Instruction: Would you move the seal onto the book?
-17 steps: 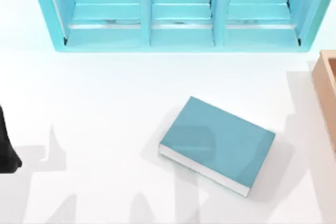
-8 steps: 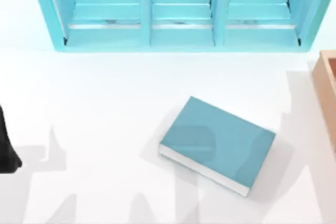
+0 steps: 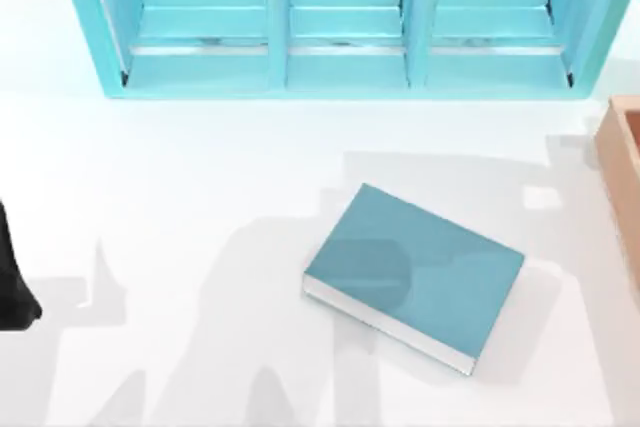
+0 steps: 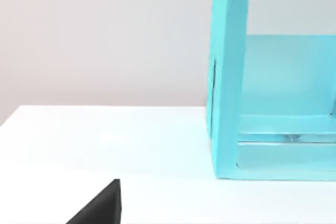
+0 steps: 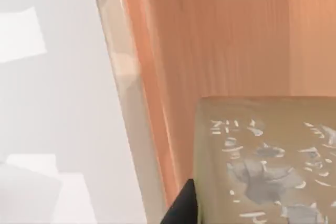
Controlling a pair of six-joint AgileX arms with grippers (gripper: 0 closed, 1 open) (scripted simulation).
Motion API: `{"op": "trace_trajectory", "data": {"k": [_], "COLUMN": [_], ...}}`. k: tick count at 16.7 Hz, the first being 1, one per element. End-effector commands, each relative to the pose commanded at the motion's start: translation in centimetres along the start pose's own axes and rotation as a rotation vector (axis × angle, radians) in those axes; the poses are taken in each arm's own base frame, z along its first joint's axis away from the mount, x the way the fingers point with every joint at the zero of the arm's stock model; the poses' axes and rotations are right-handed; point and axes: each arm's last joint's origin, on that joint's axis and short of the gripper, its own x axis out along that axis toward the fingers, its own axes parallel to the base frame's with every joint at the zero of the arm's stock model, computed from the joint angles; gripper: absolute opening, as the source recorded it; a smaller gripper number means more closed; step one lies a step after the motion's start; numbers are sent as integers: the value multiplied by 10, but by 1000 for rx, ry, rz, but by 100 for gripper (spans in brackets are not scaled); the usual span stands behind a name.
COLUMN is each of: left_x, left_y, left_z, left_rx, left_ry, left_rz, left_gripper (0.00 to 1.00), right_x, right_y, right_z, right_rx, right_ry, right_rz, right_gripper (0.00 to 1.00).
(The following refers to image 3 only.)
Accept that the light blue rack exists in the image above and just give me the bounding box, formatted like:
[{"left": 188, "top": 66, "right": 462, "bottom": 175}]
[{"left": 55, "top": 0, "right": 635, "bottom": 101}]

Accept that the teal blue book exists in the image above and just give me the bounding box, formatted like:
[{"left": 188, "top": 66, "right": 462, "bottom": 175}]
[{"left": 301, "top": 182, "right": 526, "bottom": 377}]

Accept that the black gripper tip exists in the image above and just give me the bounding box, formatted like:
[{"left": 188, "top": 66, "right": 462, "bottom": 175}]
[{"left": 0, "top": 202, "right": 43, "bottom": 334}]

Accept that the shallow salmon-coloured box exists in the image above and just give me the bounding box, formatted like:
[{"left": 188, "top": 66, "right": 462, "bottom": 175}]
[{"left": 594, "top": 95, "right": 640, "bottom": 290}]

